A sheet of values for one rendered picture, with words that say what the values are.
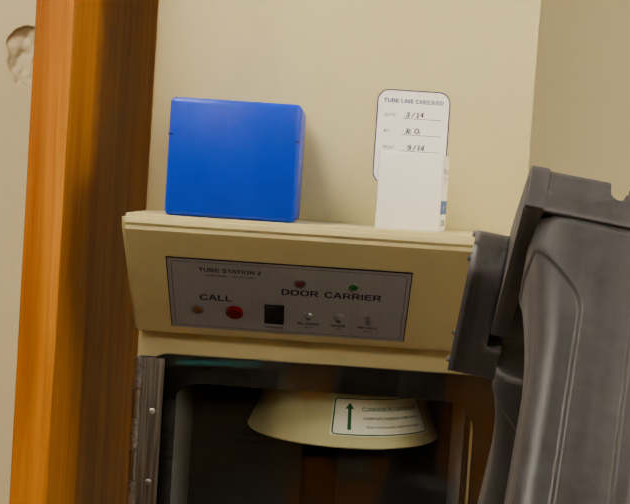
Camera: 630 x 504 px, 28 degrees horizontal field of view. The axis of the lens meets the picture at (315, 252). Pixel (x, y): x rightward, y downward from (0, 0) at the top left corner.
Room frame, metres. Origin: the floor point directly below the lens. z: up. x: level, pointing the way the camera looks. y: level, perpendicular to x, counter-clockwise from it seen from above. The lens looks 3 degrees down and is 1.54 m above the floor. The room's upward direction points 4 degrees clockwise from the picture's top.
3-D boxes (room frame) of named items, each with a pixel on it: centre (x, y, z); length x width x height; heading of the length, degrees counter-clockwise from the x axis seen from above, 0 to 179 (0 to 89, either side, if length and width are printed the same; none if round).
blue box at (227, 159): (1.00, 0.07, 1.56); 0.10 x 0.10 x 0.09; 89
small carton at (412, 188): (1.00, -0.07, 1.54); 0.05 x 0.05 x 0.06; 79
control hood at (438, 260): (1.00, -0.01, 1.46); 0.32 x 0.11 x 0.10; 89
